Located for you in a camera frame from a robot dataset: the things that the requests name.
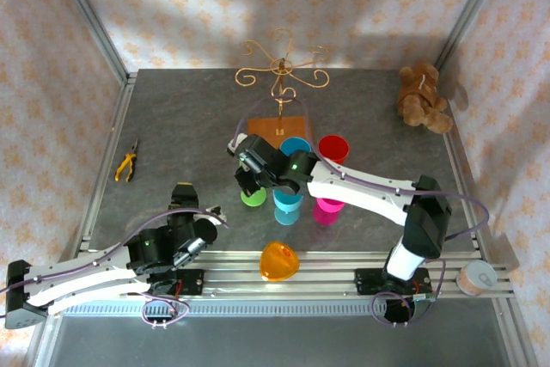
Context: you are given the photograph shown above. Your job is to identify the green plastic wine glass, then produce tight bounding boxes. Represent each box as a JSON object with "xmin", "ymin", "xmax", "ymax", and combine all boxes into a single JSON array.
[{"xmin": 239, "ymin": 187, "xmax": 267, "ymax": 208}]

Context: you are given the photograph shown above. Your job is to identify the blue plastic wine glass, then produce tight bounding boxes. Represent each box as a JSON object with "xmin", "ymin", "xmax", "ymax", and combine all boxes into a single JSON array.
[{"xmin": 279, "ymin": 137, "xmax": 312, "ymax": 158}]

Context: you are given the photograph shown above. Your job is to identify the light teal plastic wine glass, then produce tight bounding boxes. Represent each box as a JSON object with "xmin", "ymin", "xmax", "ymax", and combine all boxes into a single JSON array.
[{"xmin": 272, "ymin": 188, "xmax": 304, "ymax": 227}]

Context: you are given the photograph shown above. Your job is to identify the red plastic wine glass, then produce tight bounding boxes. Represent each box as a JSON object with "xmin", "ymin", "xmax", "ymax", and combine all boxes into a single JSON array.
[{"xmin": 317, "ymin": 134, "xmax": 350, "ymax": 166}]

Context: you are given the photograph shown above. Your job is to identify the magenta plastic wine glass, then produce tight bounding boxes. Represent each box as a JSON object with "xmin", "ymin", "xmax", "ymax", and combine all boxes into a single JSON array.
[{"xmin": 312, "ymin": 196, "xmax": 345, "ymax": 227}]

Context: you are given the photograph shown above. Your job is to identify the orange plastic bowl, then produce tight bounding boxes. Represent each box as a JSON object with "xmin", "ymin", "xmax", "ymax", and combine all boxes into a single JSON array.
[{"xmin": 260, "ymin": 241, "xmax": 301, "ymax": 284}]

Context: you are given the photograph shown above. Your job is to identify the brown teddy bear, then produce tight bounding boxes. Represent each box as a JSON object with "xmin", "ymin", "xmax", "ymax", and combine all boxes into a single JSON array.
[{"xmin": 395, "ymin": 63, "xmax": 455, "ymax": 135}]

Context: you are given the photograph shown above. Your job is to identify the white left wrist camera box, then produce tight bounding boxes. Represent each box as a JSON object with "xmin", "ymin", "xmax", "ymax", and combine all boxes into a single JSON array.
[{"xmin": 205, "ymin": 205, "xmax": 229, "ymax": 227}]

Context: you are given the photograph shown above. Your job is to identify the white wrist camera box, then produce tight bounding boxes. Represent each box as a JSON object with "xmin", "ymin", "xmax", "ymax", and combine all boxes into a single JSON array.
[
  {"xmin": 205, "ymin": 205, "xmax": 229, "ymax": 227},
  {"xmin": 226, "ymin": 134, "xmax": 249, "ymax": 158}
]

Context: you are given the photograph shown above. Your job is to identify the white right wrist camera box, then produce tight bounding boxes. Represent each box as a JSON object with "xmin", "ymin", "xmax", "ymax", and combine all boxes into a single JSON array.
[{"xmin": 226, "ymin": 134, "xmax": 249, "ymax": 158}]

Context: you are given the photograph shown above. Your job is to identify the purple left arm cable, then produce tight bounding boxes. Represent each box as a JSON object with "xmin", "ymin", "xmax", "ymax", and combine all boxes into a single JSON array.
[{"xmin": 0, "ymin": 208, "xmax": 231, "ymax": 329}]

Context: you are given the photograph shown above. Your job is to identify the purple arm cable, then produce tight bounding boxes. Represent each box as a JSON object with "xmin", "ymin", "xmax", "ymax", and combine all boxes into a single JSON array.
[
  {"xmin": 231, "ymin": 98, "xmax": 491, "ymax": 328},
  {"xmin": 0, "ymin": 208, "xmax": 231, "ymax": 329}
]

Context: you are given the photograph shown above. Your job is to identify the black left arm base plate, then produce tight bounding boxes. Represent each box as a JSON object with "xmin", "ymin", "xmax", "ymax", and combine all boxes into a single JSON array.
[{"xmin": 127, "ymin": 268, "xmax": 205, "ymax": 296}]

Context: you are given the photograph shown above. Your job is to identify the gold wire wine glass rack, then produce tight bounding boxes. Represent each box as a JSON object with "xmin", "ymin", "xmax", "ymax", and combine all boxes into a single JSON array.
[{"xmin": 234, "ymin": 28, "xmax": 331, "ymax": 151}]

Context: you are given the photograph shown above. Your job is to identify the yellow handled pliers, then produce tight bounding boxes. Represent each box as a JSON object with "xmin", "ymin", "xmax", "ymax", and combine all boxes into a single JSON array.
[{"xmin": 113, "ymin": 138, "xmax": 140, "ymax": 183}]

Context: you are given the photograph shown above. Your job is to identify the aluminium front rail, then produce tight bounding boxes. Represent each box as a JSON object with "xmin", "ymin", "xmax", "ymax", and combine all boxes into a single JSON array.
[{"xmin": 46, "ymin": 250, "xmax": 516, "ymax": 300}]

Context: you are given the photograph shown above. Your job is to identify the aluminium side rail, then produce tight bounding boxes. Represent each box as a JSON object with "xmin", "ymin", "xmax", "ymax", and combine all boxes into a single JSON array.
[
  {"xmin": 442, "ymin": 95, "xmax": 519, "ymax": 269},
  {"xmin": 55, "ymin": 70, "xmax": 139, "ymax": 265}
]

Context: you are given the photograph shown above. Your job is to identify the grey slotted cable duct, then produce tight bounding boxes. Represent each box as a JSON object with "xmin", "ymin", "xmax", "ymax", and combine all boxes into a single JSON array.
[{"xmin": 63, "ymin": 300, "xmax": 495, "ymax": 317}]

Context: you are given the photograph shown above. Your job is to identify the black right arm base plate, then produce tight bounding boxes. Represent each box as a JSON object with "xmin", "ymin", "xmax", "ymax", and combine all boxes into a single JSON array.
[{"xmin": 352, "ymin": 267, "xmax": 435, "ymax": 296}]

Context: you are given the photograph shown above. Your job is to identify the aluminium frame post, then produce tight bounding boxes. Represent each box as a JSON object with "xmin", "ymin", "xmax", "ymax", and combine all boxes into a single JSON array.
[
  {"xmin": 46, "ymin": 0, "xmax": 130, "ymax": 84},
  {"xmin": 433, "ymin": 0, "xmax": 512, "ymax": 70}
]

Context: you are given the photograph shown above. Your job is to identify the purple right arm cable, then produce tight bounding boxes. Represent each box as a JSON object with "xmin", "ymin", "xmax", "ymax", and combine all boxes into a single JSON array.
[{"xmin": 231, "ymin": 98, "xmax": 491, "ymax": 328}]

